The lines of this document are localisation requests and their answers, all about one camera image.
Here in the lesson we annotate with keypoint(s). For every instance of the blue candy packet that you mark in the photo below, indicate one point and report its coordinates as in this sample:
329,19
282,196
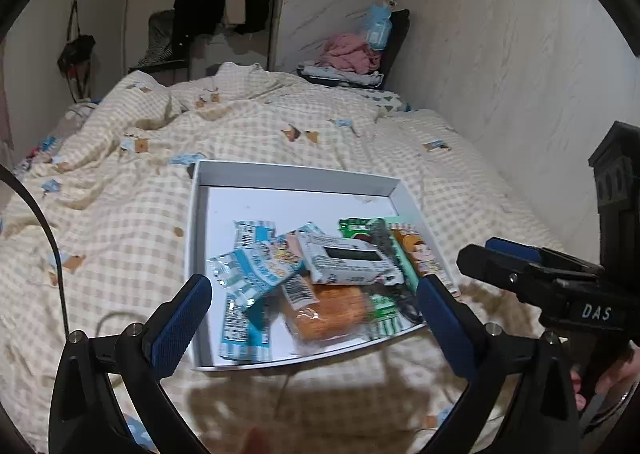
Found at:
255,269
245,334

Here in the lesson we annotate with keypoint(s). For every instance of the light blue plastic bag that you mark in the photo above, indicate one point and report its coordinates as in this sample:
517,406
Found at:
377,26

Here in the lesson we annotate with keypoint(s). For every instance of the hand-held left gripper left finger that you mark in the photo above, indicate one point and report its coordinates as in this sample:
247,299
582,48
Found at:
182,324

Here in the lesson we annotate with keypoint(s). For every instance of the bread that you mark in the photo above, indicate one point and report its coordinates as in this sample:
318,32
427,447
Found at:
330,314

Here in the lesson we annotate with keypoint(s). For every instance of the green cream tube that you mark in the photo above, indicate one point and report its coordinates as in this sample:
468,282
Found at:
407,274

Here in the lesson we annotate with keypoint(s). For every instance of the folded white clothes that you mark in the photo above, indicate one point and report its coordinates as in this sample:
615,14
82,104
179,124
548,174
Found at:
335,73

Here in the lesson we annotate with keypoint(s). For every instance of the green candy packet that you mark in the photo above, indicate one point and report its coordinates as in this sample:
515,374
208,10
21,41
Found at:
385,316

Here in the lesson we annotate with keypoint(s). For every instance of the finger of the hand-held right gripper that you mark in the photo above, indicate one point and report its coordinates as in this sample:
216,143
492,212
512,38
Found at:
515,248
490,266

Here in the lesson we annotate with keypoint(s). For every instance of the black jacket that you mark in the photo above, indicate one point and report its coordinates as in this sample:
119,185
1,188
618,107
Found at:
200,3

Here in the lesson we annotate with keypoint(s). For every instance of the person's right hand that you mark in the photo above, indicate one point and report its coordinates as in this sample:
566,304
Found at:
622,374

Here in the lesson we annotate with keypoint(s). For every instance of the white patterned pillow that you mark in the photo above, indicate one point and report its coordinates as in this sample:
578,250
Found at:
387,99

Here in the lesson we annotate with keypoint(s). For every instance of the white cardboard box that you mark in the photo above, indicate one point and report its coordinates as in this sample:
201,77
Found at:
240,204

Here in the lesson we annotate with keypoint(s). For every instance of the black handbag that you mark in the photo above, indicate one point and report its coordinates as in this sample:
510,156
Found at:
77,51

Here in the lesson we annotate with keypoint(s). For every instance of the chair with striped cloth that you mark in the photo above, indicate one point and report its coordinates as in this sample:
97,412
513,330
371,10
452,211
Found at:
160,43

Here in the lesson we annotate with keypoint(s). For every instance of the orange candy packet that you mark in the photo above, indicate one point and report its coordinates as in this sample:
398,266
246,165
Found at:
420,254

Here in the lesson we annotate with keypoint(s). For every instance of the cream checked blanket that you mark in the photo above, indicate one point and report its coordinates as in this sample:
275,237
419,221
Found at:
125,214

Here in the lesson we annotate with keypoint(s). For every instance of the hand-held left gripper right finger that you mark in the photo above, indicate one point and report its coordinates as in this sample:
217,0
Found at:
445,329

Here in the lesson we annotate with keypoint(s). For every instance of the dark glitter hair claw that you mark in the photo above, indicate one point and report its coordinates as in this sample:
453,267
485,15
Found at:
382,239

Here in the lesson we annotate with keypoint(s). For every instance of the pink clothes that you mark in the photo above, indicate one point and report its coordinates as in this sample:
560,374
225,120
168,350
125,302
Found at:
347,51

